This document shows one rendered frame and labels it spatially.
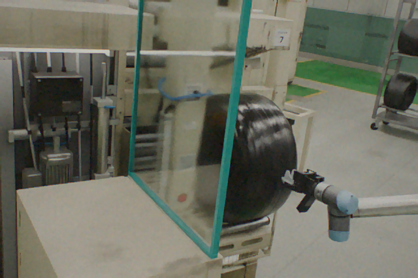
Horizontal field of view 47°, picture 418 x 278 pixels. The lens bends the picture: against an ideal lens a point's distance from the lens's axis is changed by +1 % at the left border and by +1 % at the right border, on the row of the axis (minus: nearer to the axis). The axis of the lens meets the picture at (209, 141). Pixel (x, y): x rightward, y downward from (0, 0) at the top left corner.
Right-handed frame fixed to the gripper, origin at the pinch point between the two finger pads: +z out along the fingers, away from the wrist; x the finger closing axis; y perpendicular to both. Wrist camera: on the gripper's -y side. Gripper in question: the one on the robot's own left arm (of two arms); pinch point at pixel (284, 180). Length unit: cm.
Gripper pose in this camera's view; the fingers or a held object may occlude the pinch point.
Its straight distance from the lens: 197.1
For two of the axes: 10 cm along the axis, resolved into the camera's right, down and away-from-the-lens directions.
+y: 0.6, -9.7, -2.4
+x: -8.5, 0.7, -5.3
